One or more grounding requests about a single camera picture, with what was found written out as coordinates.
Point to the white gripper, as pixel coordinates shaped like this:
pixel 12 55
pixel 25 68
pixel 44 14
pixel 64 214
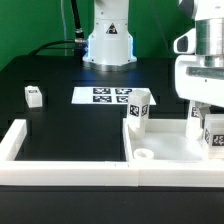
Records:
pixel 199 70

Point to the white square table top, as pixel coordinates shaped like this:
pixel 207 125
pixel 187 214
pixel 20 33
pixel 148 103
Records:
pixel 164 140

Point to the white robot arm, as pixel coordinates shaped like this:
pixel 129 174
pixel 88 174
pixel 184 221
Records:
pixel 110 46

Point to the white U-shaped fence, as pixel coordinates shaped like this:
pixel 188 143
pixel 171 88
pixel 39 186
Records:
pixel 127 173

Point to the white marker base plate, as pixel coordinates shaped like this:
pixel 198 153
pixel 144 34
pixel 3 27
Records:
pixel 101 95

